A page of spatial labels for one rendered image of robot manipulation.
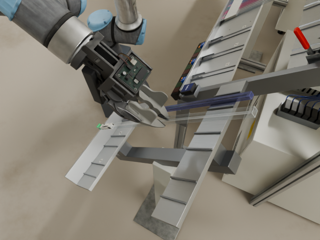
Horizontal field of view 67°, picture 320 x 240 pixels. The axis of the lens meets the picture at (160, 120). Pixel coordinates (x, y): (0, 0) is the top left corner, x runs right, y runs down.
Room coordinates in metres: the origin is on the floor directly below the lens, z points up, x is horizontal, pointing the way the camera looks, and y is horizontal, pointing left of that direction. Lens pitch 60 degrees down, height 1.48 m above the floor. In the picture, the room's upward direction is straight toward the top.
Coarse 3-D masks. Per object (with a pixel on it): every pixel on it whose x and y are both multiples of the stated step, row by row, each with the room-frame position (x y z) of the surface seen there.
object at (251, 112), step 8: (200, 112) 0.22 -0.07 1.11; (208, 112) 0.22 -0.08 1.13; (216, 112) 0.21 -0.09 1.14; (224, 112) 0.20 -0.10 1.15; (232, 112) 0.20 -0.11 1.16; (240, 112) 0.19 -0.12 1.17; (248, 112) 0.18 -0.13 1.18; (256, 112) 0.19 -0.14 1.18; (160, 120) 0.25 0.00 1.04; (168, 120) 0.24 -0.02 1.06; (176, 120) 0.23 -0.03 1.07; (184, 120) 0.22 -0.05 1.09; (192, 120) 0.22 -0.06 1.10; (200, 120) 0.21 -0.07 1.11; (208, 120) 0.21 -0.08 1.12; (216, 120) 0.20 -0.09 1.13; (112, 128) 0.32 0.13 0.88
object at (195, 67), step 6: (228, 0) 1.11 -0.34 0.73; (222, 12) 1.01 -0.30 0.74; (216, 24) 0.93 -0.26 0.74; (216, 30) 0.90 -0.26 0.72; (210, 36) 0.85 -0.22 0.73; (210, 42) 0.83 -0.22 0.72; (204, 48) 0.78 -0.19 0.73; (204, 54) 0.76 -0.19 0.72; (198, 60) 0.71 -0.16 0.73; (192, 66) 0.68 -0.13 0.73; (198, 66) 0.69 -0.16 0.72; (192, 72) 0.65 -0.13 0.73; (186, 78) 0.62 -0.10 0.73; (192, 78) 0.63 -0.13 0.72; (180, 90) 0.56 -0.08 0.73
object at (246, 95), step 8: (224, 96) 0.31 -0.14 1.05; (232, 96) 0.30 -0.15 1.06; (240, 96) 0.29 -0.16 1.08; (248, 96) 0.28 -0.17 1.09; (176, 104) 0.36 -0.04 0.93; (184, 104) 0.35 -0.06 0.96; (192, 104) 0.33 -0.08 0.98; (200, 104) 0.32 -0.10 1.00; (208, 104) 0.31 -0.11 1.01; (216, 104) 0.30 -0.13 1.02
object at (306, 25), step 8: (312, 0) 0.73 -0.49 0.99; (304, 8) 0.71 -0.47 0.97; (312, 8) 0.68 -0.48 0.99; (304, 16) 0.66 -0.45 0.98; (312, 16) 0.64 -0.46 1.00; (304, 24) 0.61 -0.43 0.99; (312, 24) 0.60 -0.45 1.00; (304, 32) 0.58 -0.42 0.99; (312, 32) 0.56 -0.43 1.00; (296, 40) 0.56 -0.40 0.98; (312, 40) 0.52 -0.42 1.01; (296, 48) 0.52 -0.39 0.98; (312, 48) 0.49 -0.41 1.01; (296, 56) 0.49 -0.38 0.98; (304, 56) 0.47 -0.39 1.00; (288, 64) 0.47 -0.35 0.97; (296, 64) 0.45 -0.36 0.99; (304, 64) 0.44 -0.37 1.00
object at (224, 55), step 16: (240, 16) 0.91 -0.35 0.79; (256, 16) 0.83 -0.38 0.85; (224, 32) 0.85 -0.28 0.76; (240, 32) 0.78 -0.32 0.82; (224, 48) 0.73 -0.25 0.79; (240, 48) 0.67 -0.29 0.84; (208, 64) 0.67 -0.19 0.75; (224, 64) 0.62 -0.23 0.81; (192, 80) 0.61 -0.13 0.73; (208, 80) 0.57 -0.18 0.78; (224, 80) 0.52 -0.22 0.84
